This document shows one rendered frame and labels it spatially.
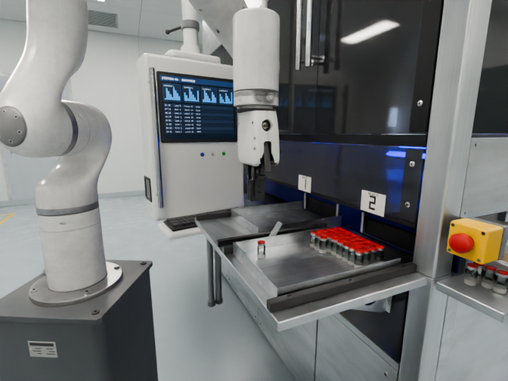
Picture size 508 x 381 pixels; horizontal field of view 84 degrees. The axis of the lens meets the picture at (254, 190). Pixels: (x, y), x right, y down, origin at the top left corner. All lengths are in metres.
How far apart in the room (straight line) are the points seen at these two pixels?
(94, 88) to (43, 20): 5.31
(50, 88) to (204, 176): 0.93
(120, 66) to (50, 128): 5.43
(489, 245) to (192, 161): 1.15
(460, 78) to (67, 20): 0.77
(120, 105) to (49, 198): 5.30
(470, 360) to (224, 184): 1.16
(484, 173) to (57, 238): 0.96
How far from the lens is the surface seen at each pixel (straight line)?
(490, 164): 0.86
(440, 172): 0.74
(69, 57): 0.69
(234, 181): 1.53
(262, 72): 0.52
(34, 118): 0.65
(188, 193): 1.43
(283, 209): 1.24
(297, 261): 0.77
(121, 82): 6.01
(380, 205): 0.84
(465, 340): 1.04
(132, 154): 5.95
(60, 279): 0.76
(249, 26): 0.53
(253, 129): 0.50
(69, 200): 0.70
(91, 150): 0.75
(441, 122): 0.74
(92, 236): 0.74
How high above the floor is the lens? 1.21
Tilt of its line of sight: 11 degrees down
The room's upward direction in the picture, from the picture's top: straight up
